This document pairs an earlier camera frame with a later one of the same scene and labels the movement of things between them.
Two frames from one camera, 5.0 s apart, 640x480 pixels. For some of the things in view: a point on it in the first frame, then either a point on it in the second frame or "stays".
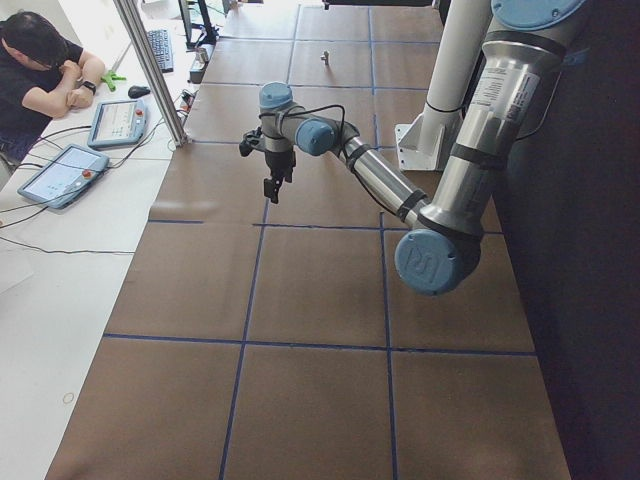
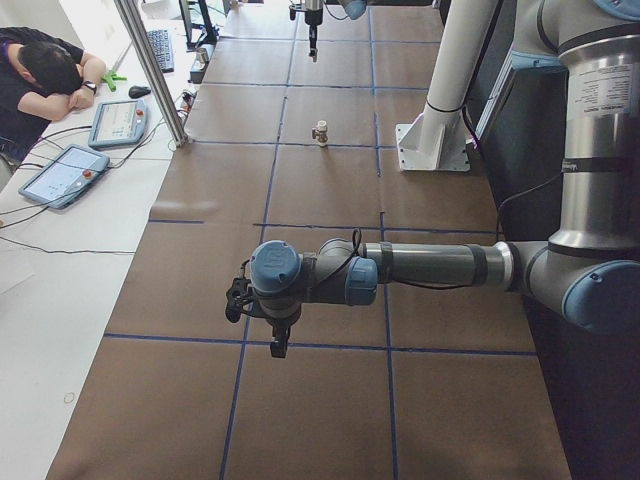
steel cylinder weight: x=202 y=55 stays
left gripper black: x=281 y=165 → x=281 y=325
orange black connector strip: x=188 y=99 stays
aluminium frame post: x=133 y=20 stays
